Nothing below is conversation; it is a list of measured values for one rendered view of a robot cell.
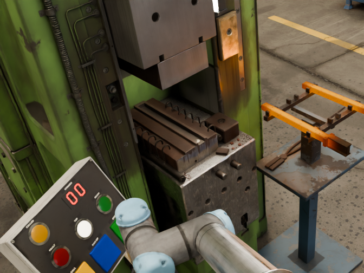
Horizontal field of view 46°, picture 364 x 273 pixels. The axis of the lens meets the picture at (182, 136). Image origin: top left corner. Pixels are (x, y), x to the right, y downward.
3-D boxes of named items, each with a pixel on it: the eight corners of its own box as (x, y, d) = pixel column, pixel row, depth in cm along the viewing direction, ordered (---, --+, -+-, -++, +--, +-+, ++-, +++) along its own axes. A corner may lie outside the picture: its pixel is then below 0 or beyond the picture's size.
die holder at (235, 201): (259, 216, 194) (255, 137, 168) (196, 266, 177) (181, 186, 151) (183, 164, 232) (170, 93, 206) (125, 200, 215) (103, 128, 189)
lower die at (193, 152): (218, 149, 166) (216, 131, 161) (178, 174, 157) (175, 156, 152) (155, 111, 194) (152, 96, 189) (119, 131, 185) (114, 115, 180)
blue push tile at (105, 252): (122, 252, 123) (106, 233, 120) (107, 272, 117) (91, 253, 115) (118, 252, 124) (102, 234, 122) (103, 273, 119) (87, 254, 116)
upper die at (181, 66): (208, 66, 145) (206, 40, 140) (162, 90, 136) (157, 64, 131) (140, 39, 174) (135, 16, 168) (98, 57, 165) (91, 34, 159)
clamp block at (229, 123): (240, 134, 171) (239, 121, 167) (225, 144, 167) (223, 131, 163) (220, 123, 179) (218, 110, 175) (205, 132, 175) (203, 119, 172)
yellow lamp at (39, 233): (52, 237, 109) (47, 226, 106) (36, 248, 107) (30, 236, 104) (47, 231, 111) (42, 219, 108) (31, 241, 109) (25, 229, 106)
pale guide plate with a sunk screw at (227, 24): (239, 52, 170) (236, 11, 160) (223, 61, 166) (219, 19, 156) (235, 51, 171) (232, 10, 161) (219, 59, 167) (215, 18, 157)
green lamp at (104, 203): (115, 207, 125) (112, 196, 123) (102, 216, 123) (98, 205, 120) (110, 202, 127) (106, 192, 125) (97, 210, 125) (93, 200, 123)
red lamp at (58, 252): (74, 260, 111) (69, 249, 109) (58, 271, 109) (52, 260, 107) (69, 253, 113) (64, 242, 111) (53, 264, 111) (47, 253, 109)
